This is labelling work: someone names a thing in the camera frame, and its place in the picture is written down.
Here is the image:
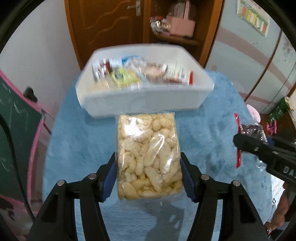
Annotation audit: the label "red white sachet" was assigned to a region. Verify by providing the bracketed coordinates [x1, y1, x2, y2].
[233, 113, 241, 169]

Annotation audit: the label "puffed snack bag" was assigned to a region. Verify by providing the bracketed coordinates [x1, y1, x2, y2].
[117, 112, 183, 200]

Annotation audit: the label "green pastry packet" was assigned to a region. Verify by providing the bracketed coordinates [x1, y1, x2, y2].
[111, 68, 139, 88]

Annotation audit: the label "dark red snack packet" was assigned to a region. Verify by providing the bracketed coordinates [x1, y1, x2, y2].
[239, 123, 268, 143]

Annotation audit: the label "blue white candy packet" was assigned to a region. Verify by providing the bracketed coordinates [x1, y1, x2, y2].
[121, 56, 141, 67]

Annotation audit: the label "operator hand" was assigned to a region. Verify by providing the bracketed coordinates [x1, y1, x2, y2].
[264, 190, 290, 235]

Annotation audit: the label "pink plastic stool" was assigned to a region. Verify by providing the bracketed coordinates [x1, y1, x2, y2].
[246, 104, 261, 123]

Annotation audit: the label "green bag on cabinet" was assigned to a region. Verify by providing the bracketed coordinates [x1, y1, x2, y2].
[267, 96, 292, 123]

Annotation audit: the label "sliding wardrobe door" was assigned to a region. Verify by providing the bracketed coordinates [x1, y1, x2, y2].
[206, 1, 295, 114]

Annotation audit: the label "blue fuzzy table cloth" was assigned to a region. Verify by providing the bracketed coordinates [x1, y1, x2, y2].
[43, 71, 272, 240]

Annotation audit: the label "green chalkboard easel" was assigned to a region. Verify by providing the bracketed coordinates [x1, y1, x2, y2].
[1, 72, 47, 209]

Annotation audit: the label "white plastic bin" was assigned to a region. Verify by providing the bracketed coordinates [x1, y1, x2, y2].
[75, 44, 214, 118]

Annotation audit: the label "wooden corner shelf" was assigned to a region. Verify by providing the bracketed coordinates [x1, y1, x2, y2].
[142, 0, 225, 67]

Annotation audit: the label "pink gift basket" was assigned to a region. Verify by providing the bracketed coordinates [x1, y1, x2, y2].
[166, 1, 196, 38]

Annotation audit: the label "white packets in bin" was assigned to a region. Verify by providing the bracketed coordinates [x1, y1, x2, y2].
[92, 59, 123, 81]

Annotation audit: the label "brown wooden door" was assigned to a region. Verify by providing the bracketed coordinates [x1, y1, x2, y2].
[64, 1, 144, 69]

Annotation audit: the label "wall poster calendar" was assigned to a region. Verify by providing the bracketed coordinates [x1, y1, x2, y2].
[236, 0, 270, 37]

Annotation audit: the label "metal door handle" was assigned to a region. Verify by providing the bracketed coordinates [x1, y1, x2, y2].
[127, 0, 142, 16]

